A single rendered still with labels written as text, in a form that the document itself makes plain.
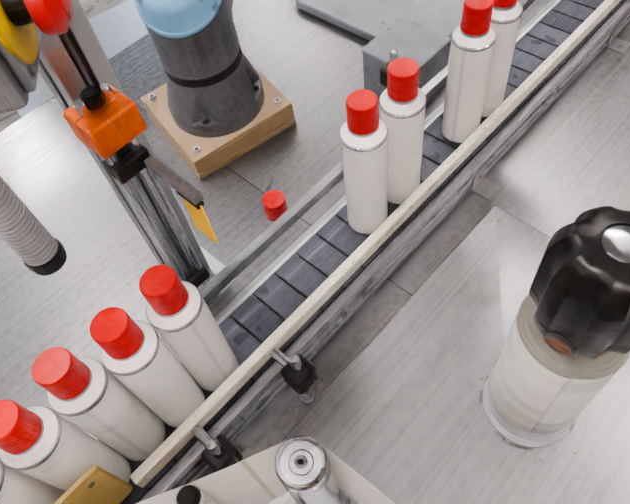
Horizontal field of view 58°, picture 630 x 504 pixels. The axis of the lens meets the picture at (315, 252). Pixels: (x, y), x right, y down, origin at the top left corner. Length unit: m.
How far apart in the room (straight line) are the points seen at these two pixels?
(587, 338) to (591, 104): 0.64
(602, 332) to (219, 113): 0.63
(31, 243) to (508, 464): 0.49
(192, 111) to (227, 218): 0.17
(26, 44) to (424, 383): 0.49
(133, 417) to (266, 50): 0.73
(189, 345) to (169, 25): 0.42
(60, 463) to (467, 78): 0.60
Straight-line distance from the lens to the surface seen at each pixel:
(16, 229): 0.51
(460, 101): 0.78
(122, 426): 0.58
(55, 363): 0.50
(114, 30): 1.27
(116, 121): 0.47
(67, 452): 0.55
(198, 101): 0.87
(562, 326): 0.43
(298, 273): 0.71
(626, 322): 0.41
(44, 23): 0.34
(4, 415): 0.50
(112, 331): 0.49
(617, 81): 1.06
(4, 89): 0.35
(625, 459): 0.66
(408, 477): 0.62
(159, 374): 0.54
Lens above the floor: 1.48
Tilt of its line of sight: 56 degrees down
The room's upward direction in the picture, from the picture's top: 11 degrees counter-clockwise
